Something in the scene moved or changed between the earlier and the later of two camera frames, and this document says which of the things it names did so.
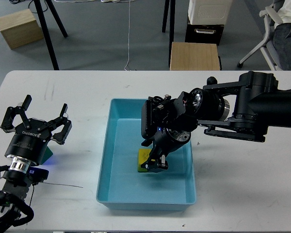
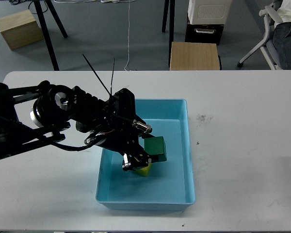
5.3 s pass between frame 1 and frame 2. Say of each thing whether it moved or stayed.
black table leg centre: stayed
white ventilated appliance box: stayed
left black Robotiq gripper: moved
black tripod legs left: stayed
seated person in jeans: stayed
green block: moved
